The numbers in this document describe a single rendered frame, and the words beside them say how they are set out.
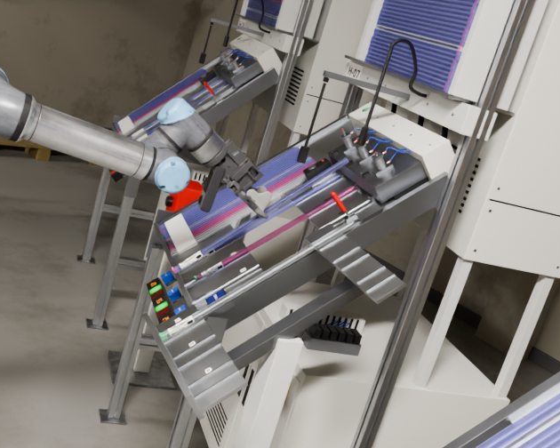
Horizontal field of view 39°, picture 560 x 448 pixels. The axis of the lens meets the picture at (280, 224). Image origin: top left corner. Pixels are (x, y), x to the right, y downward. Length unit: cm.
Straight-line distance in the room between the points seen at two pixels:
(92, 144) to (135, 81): 551
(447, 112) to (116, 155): 82
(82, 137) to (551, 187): 119
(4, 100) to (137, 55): 551
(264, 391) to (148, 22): 556
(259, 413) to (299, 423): 35
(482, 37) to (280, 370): 88
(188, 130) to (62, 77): 504
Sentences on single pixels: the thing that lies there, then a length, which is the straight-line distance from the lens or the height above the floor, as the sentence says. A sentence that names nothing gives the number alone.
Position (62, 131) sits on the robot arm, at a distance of 158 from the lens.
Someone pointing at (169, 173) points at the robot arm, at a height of 108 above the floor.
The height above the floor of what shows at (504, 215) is 114.
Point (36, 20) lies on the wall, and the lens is 659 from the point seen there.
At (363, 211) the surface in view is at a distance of 198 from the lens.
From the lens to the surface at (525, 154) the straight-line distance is 206.
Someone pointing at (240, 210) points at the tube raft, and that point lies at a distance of 227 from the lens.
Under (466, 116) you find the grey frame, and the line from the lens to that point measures 189.
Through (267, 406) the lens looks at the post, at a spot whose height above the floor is 65.
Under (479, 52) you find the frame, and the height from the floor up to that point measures 150.
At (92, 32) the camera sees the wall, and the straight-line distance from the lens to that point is 681.
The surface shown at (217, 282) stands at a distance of 200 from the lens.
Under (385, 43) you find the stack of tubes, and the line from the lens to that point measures 230.
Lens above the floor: 146
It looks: 15 degrees down
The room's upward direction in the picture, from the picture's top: 17 degrees clockwise
